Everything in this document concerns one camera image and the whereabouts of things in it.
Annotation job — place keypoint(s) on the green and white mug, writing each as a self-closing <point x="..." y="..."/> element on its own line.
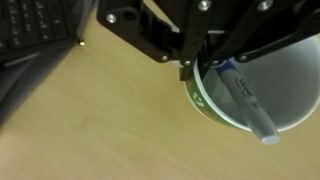
<point x="286" y="82"/>

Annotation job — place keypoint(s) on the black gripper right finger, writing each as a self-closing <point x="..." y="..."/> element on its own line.
<point x="264" y="27"/>

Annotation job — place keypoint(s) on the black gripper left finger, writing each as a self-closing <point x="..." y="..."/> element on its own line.
<point x="195" y="28"/>

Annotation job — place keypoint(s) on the black laptop keyboard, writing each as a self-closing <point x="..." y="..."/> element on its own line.
<point x="35" y="36"/>

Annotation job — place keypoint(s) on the grey marker pen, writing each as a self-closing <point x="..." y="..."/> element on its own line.
<point x="252" y="112"/>

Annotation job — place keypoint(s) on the round wooden table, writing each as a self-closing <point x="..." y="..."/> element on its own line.
<point x="107" y="112"/>

